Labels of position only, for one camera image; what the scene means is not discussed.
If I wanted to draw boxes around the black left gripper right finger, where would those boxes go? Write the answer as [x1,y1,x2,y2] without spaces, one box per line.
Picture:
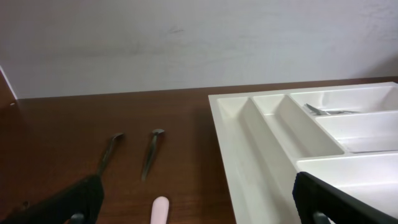
[292,172,397,224]

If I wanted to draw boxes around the pink and white plastic knife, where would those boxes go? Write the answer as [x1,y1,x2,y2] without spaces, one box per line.
[150,196,170,224]

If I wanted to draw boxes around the small metal spoon right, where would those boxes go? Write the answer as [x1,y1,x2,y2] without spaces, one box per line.
[141,129,165,181]

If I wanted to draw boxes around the small metal spoon left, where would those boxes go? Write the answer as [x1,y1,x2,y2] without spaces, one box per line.
[96,133,124,176]

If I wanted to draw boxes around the metal fork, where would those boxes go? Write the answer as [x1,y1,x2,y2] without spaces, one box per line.
[305,103,330,116]
[325,110,360,114]

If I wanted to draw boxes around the small metal spoon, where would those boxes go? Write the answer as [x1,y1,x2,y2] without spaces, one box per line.
[96,133,124,176]
[141,129,165,181]

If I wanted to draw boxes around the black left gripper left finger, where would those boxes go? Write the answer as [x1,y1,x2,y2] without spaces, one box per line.
[1,174,104,224]

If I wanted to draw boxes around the white plastic cutlery tray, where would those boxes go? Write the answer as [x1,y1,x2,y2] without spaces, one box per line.
[209,82,397,223]

